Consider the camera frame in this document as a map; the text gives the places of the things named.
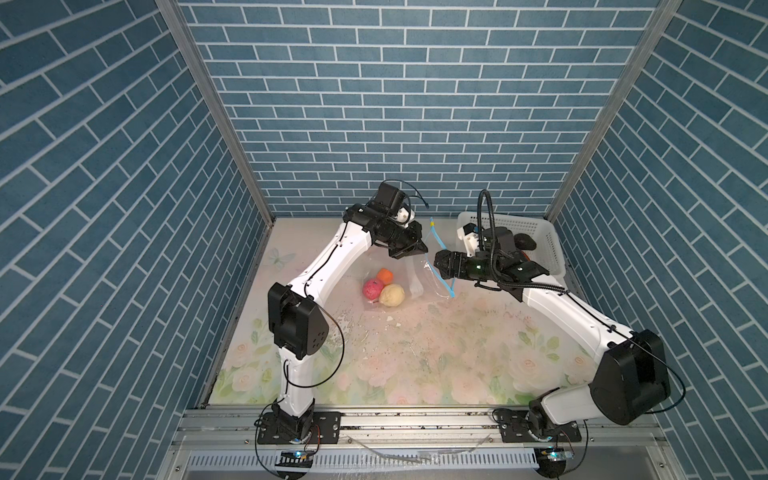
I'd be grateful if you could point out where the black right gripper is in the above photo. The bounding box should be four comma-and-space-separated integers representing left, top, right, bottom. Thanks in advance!
433, 250, 500, 283

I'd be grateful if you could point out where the orange toy fruit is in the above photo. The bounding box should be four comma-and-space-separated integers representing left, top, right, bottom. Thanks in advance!
376, 268, 394, 285

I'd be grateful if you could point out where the clear zip top bag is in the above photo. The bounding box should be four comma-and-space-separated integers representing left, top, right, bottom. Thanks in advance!
356, 217, 457, 311

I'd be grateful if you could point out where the cream toy bun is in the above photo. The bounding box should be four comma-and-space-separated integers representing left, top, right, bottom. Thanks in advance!
378, 283, 406, 307

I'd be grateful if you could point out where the pink toy fruit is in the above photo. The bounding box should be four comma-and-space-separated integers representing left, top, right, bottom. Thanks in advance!
362, 278, 385, 302

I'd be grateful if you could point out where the dark toy avocado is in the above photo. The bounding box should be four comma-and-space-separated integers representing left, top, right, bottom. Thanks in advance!
514, 233, 537, 251

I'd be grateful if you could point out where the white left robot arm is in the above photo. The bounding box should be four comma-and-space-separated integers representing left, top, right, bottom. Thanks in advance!
267, 200, 427, 420

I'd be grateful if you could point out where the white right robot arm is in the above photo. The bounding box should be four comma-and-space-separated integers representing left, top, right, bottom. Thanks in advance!
435, 249, 671, 440

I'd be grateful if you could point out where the white plastic basket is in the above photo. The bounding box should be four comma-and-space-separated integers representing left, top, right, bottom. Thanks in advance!
455, 211, 567, 280

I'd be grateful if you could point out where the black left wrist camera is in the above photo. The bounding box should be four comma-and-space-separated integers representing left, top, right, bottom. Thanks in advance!
371, 182, 413, 226

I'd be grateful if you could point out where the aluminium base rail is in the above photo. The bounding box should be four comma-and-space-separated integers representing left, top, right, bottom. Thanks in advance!
159, 406, 684, 479

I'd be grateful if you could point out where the aluminium left corner post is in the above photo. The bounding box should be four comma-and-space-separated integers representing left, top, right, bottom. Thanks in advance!
156, 0, 274, 229

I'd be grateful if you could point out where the aluminium corner post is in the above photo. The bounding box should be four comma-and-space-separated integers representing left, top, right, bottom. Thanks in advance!
156, 0, 274, 229
544, 0, 682, 223

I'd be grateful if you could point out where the aluminium right corner post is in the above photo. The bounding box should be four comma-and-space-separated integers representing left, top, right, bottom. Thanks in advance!
544, 0, 682, 223

